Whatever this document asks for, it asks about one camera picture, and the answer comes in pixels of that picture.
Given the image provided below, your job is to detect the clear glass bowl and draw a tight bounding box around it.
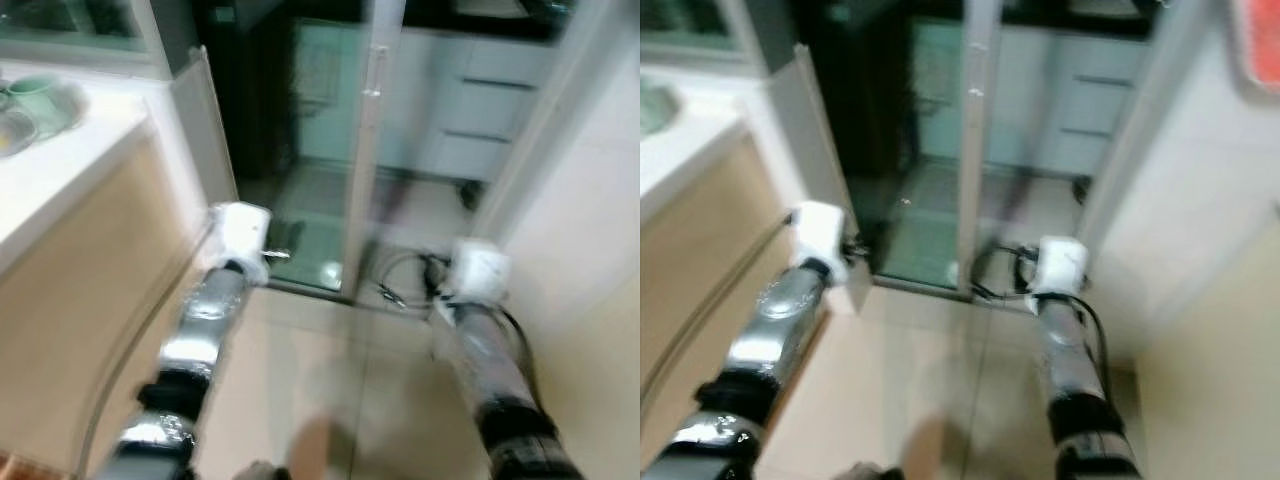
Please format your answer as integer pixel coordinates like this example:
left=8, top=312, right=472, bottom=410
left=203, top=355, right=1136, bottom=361
left=0, top=108, right=43, bottom=158

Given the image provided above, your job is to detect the glass window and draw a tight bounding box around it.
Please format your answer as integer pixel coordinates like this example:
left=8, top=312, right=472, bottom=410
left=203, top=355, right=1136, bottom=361
left=640, top=0, right=743, bottom=53
left=0, top=0, right=153, bottom=56

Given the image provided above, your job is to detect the green cup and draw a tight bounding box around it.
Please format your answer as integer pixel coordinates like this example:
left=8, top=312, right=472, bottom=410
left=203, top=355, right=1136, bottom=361
left=5, top=74, right=76, bottom=139
left=640, top=84, right=683, bottom=138

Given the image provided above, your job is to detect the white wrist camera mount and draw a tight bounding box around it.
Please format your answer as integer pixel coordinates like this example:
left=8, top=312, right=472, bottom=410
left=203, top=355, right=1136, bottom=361
left=788, top=201, right=852, bottom=283
left=449, top=239, right=512, bottom=303
left=212, top=202, right=274, bottom=284
left=1033, top=236, right=1090, bottom=297

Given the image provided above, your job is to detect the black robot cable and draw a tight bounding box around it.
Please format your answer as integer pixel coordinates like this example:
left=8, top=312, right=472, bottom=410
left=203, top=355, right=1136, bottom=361
left=968, top=243, right=1031, bottom=301
left=364, top=249, right=441, bottom=308

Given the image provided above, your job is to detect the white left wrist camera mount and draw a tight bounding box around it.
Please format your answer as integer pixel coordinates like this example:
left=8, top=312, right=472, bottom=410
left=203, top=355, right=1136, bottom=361
left=788, top=201, right=852, bottom=283
left=212, top=202, right=274, bottom=284

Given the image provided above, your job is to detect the white drawer cabinet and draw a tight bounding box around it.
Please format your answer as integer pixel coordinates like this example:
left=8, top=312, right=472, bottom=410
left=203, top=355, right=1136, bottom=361
left=415, top=30, right=563, bottom=183
left=1035, top=38, right=1153, bottom=179

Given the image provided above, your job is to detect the grey cabinet side panel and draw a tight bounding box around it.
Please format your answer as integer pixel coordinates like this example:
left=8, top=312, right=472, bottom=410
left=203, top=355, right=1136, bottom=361
left=168, top=45, right=239, bottom=209
left=764, top=44, right=873, bottom=316

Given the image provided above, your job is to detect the beige counter cabinet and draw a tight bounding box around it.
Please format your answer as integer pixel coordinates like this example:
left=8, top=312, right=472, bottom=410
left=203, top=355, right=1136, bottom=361
left=640, top=95, right=801, bottom=466
left=0, top=85, right=216, bottom=476

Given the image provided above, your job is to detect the silver sliding door frame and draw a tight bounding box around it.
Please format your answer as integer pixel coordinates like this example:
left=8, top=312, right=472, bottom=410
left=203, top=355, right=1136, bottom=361
left=338, top=0, right=408, bottom=301
left=953, top=0, right=1004, bottom=298

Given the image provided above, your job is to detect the red wall item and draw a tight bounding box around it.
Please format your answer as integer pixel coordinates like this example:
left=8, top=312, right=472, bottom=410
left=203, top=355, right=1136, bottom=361
left=1228, top=0, right=1280, bottom=96

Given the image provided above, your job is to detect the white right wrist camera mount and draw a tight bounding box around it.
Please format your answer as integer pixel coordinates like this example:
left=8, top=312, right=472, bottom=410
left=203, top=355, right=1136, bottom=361
left=449, top=239, right=512, bottom=303
left=1033, top=236, right=1090, bottom=297

